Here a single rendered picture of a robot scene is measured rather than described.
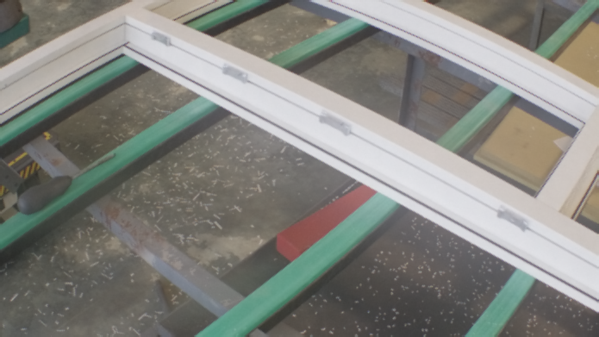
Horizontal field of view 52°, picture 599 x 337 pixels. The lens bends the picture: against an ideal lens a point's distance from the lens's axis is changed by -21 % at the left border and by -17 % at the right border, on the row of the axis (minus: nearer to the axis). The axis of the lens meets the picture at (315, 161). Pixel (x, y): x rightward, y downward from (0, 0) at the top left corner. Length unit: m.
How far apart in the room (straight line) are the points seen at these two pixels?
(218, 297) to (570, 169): 0.53
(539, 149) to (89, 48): 1.00
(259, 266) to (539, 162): 0.66
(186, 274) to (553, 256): 0.49
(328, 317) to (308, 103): 0.36
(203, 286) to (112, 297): 1.12
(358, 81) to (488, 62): 1.62
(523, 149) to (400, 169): 0.64
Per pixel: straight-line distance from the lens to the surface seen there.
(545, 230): 0.91
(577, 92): 1.28
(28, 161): 2.01
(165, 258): 0.94
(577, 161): 1.06
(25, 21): 1.95
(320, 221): 1.30
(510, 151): 1.56
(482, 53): 1.34
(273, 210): 2.27
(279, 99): 1.08
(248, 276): 1.25
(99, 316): 1.96
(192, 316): 1.18
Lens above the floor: 1.50
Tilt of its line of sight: 37 degrees down
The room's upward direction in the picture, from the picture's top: 6 degrees clockwise
